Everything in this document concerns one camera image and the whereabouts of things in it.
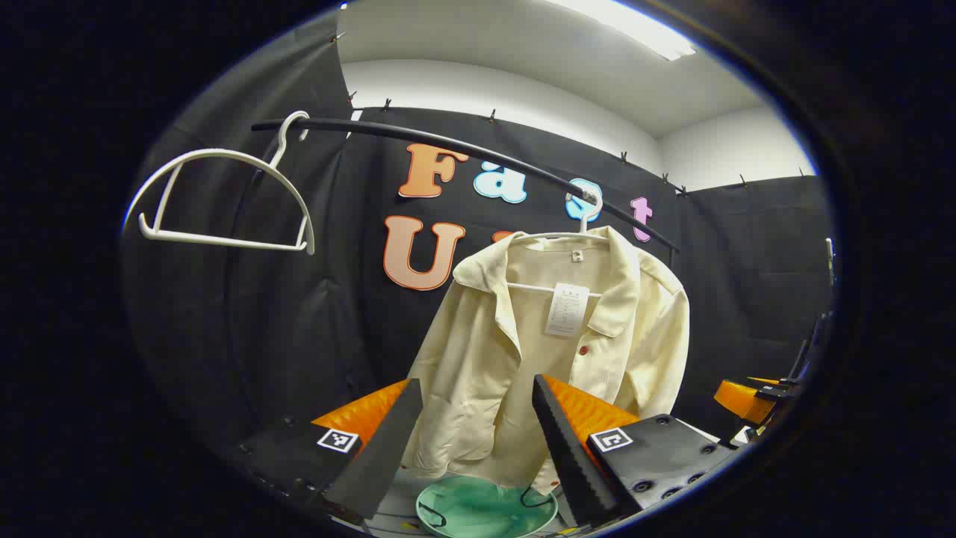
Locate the cream button shirt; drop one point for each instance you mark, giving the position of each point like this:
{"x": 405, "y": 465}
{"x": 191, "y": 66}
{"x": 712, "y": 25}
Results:
{"x": 478, "y": 359}

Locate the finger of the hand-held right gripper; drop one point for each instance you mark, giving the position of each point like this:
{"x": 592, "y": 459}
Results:
{"x": 739, "y": 400}

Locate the white plastic hanger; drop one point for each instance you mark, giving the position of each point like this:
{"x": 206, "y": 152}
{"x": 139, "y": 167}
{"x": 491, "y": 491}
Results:
{"x": 224, "y": 240}
{"x": 530, "y": 288}

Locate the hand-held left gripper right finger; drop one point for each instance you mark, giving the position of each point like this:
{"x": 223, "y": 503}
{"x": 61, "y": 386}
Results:
{"x": 571, "y": 463}

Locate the black clothes rail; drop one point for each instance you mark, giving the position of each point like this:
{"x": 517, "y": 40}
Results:
{"x": 418, "y": 134}

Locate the black backdrop cloth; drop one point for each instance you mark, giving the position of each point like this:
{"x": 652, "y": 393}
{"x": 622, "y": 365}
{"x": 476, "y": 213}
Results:
{"x": 299, "y": 314}

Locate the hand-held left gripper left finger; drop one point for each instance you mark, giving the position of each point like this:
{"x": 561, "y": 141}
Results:
{"x": 381, "y": 463}

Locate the ceiling light panel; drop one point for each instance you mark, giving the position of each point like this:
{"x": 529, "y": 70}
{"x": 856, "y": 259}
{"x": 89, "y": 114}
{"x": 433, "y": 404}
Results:
{"x": 635, "y": 26}

